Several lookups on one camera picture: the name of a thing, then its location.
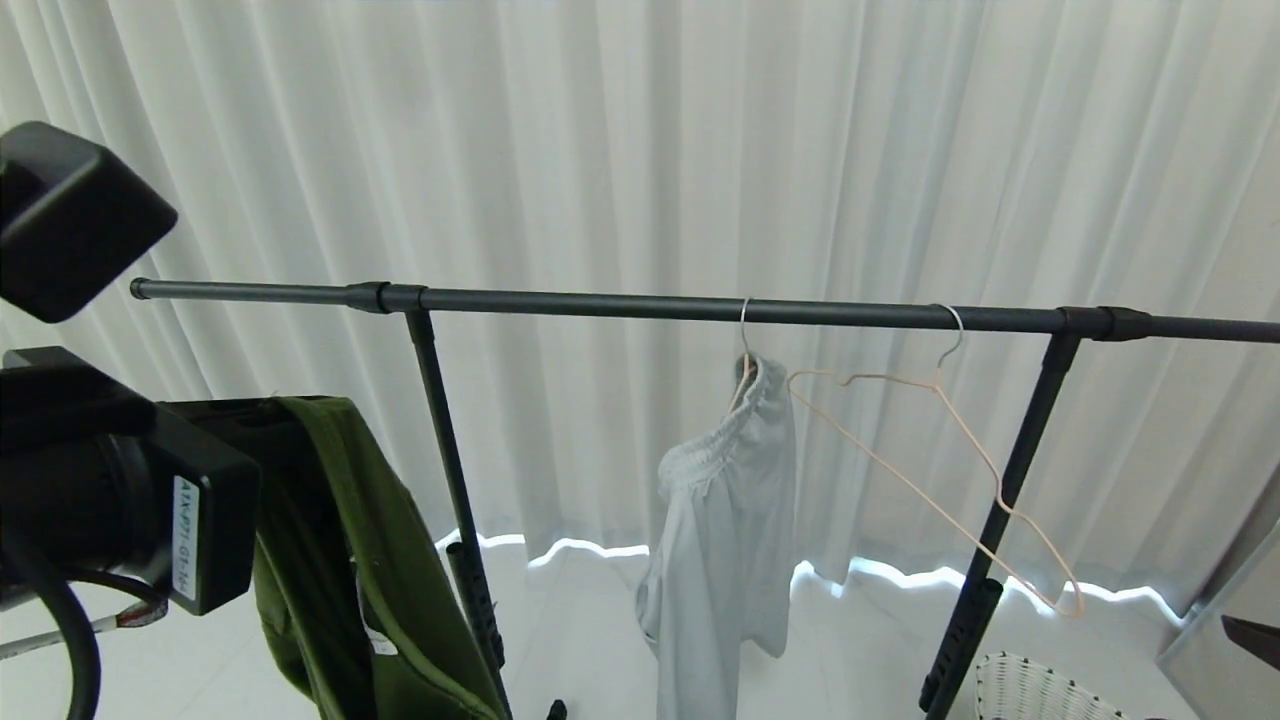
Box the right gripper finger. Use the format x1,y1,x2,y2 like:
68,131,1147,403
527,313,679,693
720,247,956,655
1222,615,1280,673

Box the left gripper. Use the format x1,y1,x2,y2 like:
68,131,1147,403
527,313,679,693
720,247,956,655
0,398,263,616

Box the green garment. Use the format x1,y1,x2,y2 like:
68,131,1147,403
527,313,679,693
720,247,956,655
250,395,513,720

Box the pink clothes hanger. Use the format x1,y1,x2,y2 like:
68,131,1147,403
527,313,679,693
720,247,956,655
787,303,1087,619
728,298,761,413

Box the black clothes rack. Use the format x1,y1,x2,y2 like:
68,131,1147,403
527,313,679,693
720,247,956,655
130,278,1280,720

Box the pale grey shorts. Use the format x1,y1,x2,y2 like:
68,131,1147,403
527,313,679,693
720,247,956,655
635,355,799,720

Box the white laundry basket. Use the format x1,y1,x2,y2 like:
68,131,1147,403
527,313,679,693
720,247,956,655
975,652,1129,720

